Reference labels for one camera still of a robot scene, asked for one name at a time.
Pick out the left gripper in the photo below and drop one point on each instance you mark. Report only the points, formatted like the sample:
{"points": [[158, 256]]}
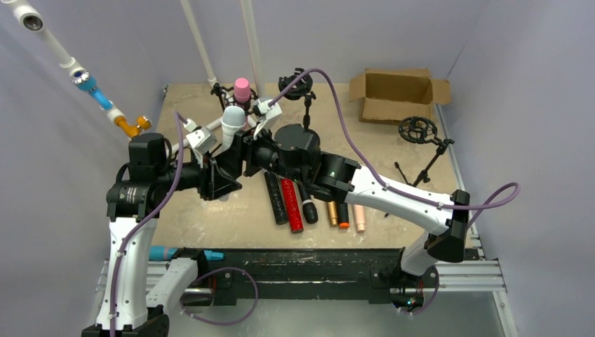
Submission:
{"points": [[207, 177]]}

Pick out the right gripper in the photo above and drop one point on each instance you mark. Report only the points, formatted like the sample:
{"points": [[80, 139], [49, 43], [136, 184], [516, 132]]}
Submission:
{"points": [[250, 155]]}

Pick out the white microphone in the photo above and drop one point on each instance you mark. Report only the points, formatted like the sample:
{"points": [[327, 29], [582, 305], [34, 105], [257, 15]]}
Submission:
{"points": [[233, 120]]}

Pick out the round base mic stand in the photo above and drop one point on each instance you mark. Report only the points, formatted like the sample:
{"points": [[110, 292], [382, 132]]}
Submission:
{"points": [[300, 90]]}

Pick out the black glitter microphone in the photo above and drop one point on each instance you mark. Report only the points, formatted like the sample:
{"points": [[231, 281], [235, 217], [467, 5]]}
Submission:
{"points": [[276, 199]]}

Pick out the tripod mic stand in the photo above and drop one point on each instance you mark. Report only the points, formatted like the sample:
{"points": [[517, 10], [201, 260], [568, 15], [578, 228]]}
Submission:
{"points": [[226, 98], [420, 131]]}

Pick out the red glitter microphone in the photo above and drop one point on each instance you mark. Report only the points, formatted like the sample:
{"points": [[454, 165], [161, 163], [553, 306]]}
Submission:
{"points": [[292, 208]]}

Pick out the plain black microphone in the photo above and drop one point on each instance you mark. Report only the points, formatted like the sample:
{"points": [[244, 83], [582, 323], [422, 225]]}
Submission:
{"points": [[309, 210]]}

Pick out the blue microphone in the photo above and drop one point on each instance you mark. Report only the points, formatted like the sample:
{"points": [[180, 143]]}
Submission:
{"points": [[164, 253]]}

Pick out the gold microphone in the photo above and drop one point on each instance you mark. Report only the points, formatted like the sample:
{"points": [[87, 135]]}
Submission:
{"points": [[332, 213]]}

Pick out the black orange-tipped microphone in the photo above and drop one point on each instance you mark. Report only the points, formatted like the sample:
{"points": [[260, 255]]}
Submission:
{"points": [[342, 215]]}

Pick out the peach pink microphone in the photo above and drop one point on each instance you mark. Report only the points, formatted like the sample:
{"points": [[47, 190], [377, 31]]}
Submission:
{"points": [[359, 218]]}

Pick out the cardboard box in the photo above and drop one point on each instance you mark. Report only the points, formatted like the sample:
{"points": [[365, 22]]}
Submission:
{"points": [[390, 96]]}

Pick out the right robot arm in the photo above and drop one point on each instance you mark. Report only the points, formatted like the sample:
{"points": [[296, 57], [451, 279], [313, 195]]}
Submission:
{"points": [[443, 217]]}

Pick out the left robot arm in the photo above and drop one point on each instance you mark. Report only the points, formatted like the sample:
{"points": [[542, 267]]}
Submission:
{"points": [[128, 307]]}

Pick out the overhead pipe with fittings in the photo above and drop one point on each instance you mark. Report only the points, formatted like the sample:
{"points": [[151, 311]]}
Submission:
{"points": [[29, 18]]}

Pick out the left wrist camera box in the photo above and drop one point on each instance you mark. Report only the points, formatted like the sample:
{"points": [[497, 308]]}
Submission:
{"points": [[202, 140]]}

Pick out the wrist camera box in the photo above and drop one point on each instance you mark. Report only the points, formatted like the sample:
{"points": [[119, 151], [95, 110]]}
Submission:
{"points": [[202, 140], [267, 113]]}

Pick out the white PVC pipe frame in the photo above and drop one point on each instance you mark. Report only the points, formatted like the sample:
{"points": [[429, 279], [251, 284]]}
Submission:
{"points": [[248, 19]]}

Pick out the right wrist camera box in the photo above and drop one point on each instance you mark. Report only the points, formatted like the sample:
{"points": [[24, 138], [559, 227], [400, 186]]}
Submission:
{"points": [[267, 113]]}

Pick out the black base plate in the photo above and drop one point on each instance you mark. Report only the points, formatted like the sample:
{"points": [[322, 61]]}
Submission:
{"points": [[373, 275]]}

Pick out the aluminium rail frame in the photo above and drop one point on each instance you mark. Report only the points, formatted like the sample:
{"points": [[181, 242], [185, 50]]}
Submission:
{"points": [[474, 274]]}

